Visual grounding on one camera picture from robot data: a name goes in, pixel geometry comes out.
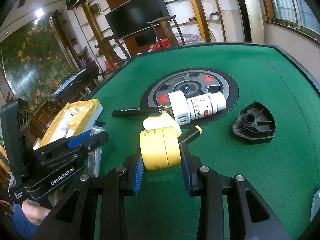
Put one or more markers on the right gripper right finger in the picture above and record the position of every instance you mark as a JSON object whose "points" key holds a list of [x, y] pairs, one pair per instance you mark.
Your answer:
{"points": [[231, 208]]}

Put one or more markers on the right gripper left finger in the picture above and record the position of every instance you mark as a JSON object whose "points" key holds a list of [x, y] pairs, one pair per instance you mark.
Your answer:
{"points": [[95, 201]]}

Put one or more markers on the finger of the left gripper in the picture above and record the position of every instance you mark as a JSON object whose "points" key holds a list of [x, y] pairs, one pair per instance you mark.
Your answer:
{"points": [[75, 140]]}

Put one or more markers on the yellow tape roll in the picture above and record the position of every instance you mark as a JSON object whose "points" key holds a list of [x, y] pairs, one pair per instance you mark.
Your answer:
{"points": [[159, 148]]}

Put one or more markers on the black plastic fan-shaped base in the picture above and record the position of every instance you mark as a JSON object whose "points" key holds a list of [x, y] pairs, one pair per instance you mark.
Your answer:
{"points": [[255, 122]]}

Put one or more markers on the person's left forearm blue sleeve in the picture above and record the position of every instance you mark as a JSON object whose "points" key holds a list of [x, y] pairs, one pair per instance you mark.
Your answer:
{"points": [[22, 225]]}

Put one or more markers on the person's left hand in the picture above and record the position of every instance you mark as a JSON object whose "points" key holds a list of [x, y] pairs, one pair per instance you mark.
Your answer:
{"points": [[34, 213]]}

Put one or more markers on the white foam box yellow tape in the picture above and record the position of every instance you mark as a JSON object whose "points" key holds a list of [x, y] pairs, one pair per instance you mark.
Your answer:
{"points": [[74, 119]]}

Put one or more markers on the silver foil packet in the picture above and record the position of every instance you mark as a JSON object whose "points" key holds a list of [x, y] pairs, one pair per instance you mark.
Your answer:
{"points": [[315, 205]]}

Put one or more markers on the black glossy side table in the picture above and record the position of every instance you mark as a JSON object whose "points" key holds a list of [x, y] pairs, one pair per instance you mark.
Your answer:
{"points": [[74, 84]]}

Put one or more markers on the black marker pen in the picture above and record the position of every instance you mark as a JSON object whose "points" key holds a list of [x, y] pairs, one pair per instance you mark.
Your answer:
{"points": [[137, 111]]}

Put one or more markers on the flower mural painting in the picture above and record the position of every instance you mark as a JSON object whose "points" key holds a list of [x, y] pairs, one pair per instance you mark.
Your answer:
{"points": [[34, 63]]}

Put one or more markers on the dark wooden chair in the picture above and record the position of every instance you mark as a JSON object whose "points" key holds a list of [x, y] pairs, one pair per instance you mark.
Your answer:
{"points": [[107, 49], [167, 29]]}

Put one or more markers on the pale yellow soap box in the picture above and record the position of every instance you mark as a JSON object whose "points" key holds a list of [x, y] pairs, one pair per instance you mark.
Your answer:
{"points": [[162, 121]]}

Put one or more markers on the black marker yellow cap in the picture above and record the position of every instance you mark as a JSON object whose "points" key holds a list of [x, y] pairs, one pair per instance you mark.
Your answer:
{"points": [[190, 135]]}

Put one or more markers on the white power adapter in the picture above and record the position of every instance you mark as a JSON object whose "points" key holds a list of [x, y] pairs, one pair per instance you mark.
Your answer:
{"points": [[180, 107]]}

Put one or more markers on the white pill bottle red label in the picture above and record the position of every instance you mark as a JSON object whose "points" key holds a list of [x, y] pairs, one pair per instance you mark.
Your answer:
{"points": [[204, 105]]}

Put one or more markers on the red plastic bag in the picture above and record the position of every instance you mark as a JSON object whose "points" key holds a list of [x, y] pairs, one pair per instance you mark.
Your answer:
{"points": [[162, 44]]}

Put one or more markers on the round mahjong table centre console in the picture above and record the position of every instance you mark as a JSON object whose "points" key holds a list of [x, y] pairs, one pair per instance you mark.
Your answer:
{"points": [[193, 82]]}

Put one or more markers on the black television screen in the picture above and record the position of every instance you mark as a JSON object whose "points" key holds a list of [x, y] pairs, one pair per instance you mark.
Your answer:
{"points": [[135, 15]]}

